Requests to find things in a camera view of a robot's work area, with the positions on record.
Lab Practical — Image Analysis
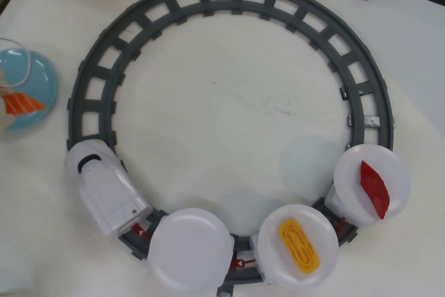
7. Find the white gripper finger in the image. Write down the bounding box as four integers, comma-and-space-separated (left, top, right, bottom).
0, 37, 33, 88
0, 67, 9, 127

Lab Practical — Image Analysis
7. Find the orange salmon sushi toy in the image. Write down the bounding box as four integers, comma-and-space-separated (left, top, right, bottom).
1, 93, 47, 127

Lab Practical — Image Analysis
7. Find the blue round dish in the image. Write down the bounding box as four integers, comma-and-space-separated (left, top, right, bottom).
0, 48, 58, 134

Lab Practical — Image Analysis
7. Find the white Shinkansen toy locomotive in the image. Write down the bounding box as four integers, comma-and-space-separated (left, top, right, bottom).
66, 138, 154, 239

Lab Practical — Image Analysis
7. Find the yellow egg sushi toy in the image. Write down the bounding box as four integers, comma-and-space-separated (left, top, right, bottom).
277, 218, 322, 274

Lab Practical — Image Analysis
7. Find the red tuna sushi toy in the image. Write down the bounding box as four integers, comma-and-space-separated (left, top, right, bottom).
359, 160, 391, 220

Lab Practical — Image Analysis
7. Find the red train coupler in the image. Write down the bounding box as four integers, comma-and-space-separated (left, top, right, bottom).
130, 221, 153, 239
230, 257, 258, 269
332, 216, 349, 236

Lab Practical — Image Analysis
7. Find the white round plate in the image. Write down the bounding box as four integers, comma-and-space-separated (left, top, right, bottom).
147, 207, 234, 281
333, 143, 412, 222
256, 205, 340, 288

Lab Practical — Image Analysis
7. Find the silver tape strip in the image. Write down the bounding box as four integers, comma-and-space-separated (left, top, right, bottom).
346, 114, 398, 129

